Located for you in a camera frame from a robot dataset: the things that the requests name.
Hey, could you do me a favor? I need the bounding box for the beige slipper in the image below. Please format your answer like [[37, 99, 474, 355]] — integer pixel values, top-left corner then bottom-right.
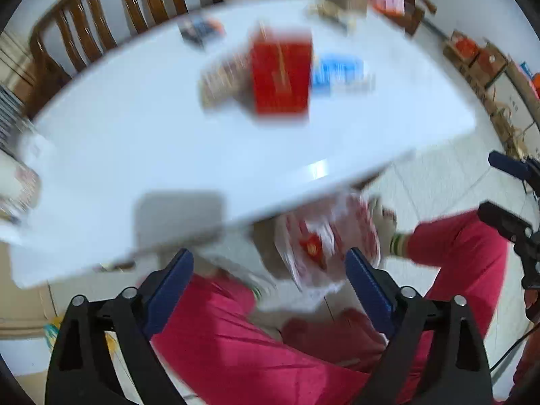
[[367, 196, 399, 254]]

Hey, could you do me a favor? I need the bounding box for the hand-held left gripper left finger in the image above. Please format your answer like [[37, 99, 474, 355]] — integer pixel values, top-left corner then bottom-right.
[[44, 248, 199, 405]]

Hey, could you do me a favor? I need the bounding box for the white green striped sock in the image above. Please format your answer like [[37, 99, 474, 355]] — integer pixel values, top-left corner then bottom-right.
[[390, 232, 413, 259]]

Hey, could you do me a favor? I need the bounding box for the wooden armchair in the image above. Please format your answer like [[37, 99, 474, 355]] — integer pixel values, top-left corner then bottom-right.
[[403, 0, 437, 36]]

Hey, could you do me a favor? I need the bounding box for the grey radiator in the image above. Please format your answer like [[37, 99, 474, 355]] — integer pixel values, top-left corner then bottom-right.
[[0, 86, 32, 144]]

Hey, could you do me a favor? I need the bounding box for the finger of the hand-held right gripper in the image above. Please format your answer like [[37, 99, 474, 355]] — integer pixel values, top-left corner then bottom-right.
[[488, 151, 540, 195], [478, 201, 534, 243]]

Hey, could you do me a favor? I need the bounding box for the blue white medicine box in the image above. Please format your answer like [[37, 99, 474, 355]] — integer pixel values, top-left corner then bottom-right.
[[310, 53, 376, 98]]

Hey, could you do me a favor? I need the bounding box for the row of cardboard boxes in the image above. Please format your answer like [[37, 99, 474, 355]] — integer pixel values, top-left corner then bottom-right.
[[442, 29, 540, 159]]

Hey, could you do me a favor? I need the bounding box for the white red printed plastic bag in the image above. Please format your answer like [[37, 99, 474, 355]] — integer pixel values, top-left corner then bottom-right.
[[274, 192, 382, 294]]

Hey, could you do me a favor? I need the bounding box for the red box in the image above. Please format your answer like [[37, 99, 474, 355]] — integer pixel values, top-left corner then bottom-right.
[[249, 29, 315, 116]]

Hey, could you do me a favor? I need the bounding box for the black cable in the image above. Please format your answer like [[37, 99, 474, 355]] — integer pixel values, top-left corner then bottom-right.
[[491, 329, 534, 374]]

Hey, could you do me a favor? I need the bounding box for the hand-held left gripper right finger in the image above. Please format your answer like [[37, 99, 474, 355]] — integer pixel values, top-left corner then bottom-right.
[[345, 248, 494, 405]]

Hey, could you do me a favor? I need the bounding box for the orange bag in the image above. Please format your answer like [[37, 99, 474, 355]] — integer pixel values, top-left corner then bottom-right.
[[371, 3, 406, 16]]

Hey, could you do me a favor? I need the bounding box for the wooden bench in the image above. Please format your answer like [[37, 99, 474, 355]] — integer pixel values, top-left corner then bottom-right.
[[29, 0, 190, 106]]

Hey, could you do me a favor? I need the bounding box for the dark small packet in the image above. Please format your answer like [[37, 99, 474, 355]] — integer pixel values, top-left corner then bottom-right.
[[179, 17, 224, 47]]

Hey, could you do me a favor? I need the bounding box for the pale small packet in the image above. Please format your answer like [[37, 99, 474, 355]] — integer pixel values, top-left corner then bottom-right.
[[310, 0, 359, 30]]

